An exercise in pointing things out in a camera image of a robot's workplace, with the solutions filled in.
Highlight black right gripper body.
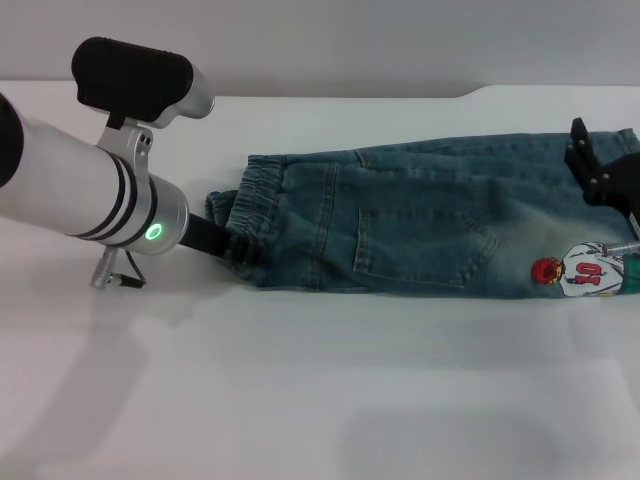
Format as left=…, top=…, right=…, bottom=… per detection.
left=605, top=149, right=640, bottom=242

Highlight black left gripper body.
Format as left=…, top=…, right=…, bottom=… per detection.
left=177, top=213, right=232, bottom=259

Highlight blue denim shorts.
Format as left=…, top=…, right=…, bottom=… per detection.
left=204, top=128, right=640, bottom=302

